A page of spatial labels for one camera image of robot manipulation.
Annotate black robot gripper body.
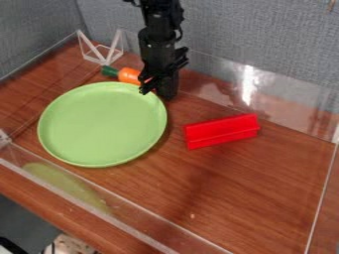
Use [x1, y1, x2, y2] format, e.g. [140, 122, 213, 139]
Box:
[137, 28, 188, 78]

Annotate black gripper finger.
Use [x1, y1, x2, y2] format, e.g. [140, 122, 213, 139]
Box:
[156, 71, 179, 100]
[137, 75, 160, 95]

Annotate orange toy carrot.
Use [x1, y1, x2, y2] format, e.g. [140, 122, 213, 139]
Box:
[100, 65, 140, 85]

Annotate clear acrylic enclosure wall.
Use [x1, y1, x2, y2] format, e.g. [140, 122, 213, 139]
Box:
[0, 37, 339, 254]

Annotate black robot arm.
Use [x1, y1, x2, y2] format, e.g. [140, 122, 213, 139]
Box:
[123, 0, 188, 100]

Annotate green round plate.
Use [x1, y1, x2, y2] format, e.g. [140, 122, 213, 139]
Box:
[37, 81, 167, 168]

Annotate red plastic block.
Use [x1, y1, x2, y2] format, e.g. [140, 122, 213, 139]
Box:
[184, 113, 259, 150]

